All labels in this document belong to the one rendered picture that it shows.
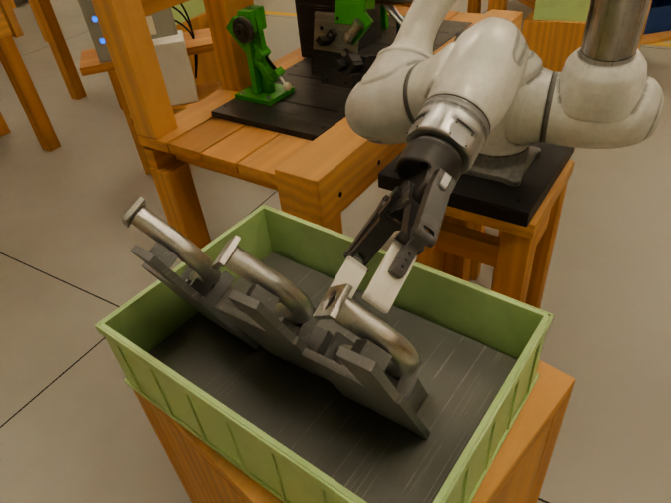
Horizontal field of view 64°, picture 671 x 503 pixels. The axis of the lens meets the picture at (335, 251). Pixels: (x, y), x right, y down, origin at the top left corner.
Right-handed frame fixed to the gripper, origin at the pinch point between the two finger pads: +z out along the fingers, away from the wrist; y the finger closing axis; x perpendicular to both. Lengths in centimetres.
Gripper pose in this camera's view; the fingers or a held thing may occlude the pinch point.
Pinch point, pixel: (357, 295)
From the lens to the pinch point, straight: 59.0
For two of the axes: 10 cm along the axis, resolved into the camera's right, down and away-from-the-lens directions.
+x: 7.9, 5.6, 2.3
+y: 3.7, -1.4, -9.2
